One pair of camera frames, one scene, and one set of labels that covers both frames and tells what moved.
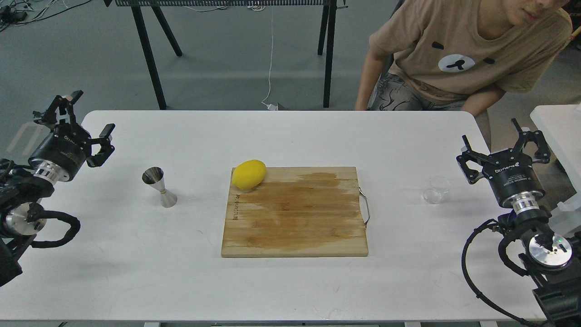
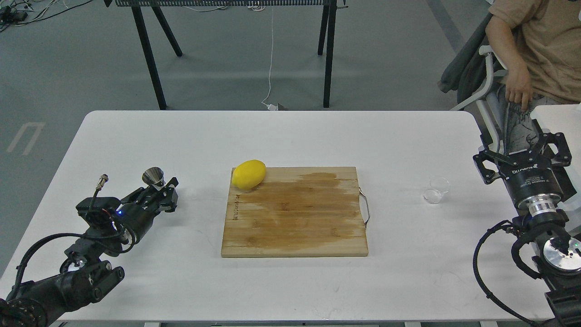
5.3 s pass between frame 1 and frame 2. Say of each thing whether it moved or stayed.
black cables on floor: stayed
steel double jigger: stayed
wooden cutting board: stayed
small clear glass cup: stayed
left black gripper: moved
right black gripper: moved
